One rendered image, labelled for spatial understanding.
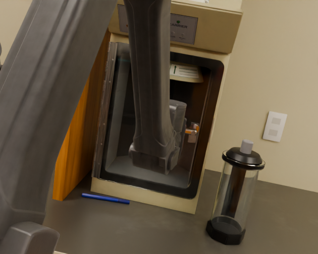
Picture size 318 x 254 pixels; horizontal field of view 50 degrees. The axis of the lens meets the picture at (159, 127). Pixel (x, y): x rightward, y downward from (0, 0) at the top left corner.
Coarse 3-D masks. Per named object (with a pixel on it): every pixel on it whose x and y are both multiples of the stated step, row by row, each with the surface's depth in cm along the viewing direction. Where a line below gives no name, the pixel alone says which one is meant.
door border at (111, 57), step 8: (112, 48) 90; (112, 56) 91; (112, 64) 91; (104, 72) 92; (112, 72) 92; (104, 80) 92; (112, 80) 92; (104, 96) 94; (104, 104) 94; (104, 112) 95; (104, 120) 95; (104, 128) 96; (104, 136) 96; (96, 144) 97; (96, 152) 98; (96, 160) 98; (96, 168) 99; (96, 176) 100
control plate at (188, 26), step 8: (120, 8) 80; (120, 16) 82; (176, 16) 79; (184, 16) 78; (120, 24) 85; (176, 24) 81; (184, 24) 80; (192, 24) 80; (176, 32) 83; (184, 32) 82; (192, 32) 82; (176, 40) 85; (184, 40) 85; (192, 40) 84
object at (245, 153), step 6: (246, 144) 84; (252, 144) 84; (228, 150) 87; (234, 150) 86; (240, 150) 86; (246, 150) 84; (234, 156) 83; (240, 156) 83; (246, 156) 82; (252, 156) 83; (258, 156) 84; (246, 162) 82; (252, 162) 82; (258, 162) 83
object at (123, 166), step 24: (120, 48) 90; (120, 72) 91; (192, 72) 89; (216, 72) 88; (120, 96) 93; (192, 96) 90; (216, 96) 89; (120, 120) 95; (192, 120) 92; (120, 144) 96; (192, 144) 93; (120, 168) 98; (192, 168) 95; (168, 192) 98; (192, 192) 97
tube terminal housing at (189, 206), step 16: (224, 0) 85; (240, 0) 84; (176, 48) 89; (192, 48) 89; (224, 64) 88; (224, 80) 89; (208, 144) 94; (96, 192) 102; (112, 192) 102; (128, 192) 101; (144, 192) 100; (176, 208) 100; (192, 208) 99
